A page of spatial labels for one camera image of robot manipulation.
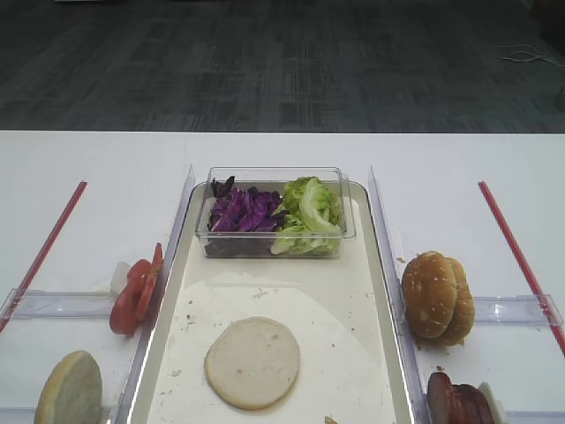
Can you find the white pusher block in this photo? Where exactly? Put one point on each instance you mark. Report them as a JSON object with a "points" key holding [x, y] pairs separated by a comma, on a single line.
{"points": [[119, 278], [495, 406]]}

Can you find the bottom bun slice on tray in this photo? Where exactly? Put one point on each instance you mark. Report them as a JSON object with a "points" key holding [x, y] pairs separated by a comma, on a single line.
{"points": [[253, 364]]}

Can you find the clear rail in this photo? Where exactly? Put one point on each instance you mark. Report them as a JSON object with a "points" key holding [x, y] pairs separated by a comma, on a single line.
{"points": [[526, 310], [536, 417], [37, 304]]}

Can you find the white pusher block left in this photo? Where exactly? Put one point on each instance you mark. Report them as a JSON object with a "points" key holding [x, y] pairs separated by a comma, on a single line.
{"points": [[119, 278]]}

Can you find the right lower clear rail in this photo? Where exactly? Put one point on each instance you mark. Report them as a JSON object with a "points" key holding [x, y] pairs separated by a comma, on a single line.
{"points": [[536, 417]]}

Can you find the right upper clear rail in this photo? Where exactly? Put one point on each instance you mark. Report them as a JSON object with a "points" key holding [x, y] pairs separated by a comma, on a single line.
{"points": [[526, 310]]}

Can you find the red strip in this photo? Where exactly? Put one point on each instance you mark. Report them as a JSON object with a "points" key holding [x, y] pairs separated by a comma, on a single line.
{"points": [[20, 291], [521, 260]]}

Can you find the rear meat patties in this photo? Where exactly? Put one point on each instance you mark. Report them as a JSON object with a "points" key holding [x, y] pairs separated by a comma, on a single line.
{"points": [[471, 405]]}

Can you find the white metal tray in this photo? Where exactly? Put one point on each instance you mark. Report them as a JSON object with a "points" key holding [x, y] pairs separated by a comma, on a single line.
{"points": [[337, 309]]}

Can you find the green lettuce pile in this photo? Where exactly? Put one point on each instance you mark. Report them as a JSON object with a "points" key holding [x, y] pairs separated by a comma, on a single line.
{"points": [[312, 222]]}

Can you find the right long clear divider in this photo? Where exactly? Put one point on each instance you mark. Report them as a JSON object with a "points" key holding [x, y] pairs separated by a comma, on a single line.
{"points": [[414, 393]]}

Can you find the sesame bun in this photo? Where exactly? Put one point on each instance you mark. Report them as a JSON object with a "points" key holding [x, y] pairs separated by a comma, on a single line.
{"points": [[429, 294], [464, 311]]}

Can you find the upright bun half left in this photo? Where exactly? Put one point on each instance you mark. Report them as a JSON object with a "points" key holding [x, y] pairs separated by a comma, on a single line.
{"points": [[73, 391]]}

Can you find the white pusher block right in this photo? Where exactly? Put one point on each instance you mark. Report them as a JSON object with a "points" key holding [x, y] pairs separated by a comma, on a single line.
{"points": [[495, 406]]}

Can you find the left upper clear rail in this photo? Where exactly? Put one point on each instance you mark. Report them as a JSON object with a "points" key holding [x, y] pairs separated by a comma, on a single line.
{"points": [[37, 304]]}

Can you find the clear plastic salad container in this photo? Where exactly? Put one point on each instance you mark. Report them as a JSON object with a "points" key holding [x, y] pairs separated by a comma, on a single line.
{"points": [[275, 179]]}

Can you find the long clear divider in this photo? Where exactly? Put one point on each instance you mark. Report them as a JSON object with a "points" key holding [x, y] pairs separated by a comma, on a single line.
{"points": [[414, 393], [124, 409]]}

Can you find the left long clear divider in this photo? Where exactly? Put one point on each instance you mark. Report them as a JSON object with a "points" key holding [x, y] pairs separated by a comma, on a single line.
{"points": [[124, 409]]}

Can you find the left red strip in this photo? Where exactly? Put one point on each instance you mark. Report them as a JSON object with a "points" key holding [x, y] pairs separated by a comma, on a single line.
{"points": [[20, 291]]}

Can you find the shredded purple cabbage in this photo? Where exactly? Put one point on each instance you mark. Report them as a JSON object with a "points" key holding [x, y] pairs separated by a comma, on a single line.
{"points": [[237, 210]]}

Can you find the front sesame bun top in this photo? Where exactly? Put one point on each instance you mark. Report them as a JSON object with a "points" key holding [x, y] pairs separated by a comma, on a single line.
{"points": [[429, 294]]}

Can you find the rear tomato slice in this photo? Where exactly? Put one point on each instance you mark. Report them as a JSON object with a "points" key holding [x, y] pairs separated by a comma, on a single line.
{"points": [[150, 282]]}

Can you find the front meat patty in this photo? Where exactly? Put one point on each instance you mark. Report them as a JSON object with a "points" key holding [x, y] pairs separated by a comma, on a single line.
{"points": [[441, 399]]}

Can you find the right red strip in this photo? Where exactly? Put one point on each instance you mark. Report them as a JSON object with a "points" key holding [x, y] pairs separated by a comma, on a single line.
{"points": [[521, 260]]}

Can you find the rear sesame bun top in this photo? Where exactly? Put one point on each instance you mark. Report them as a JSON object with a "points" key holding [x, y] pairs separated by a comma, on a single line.
{"points": [[464, 311]]}

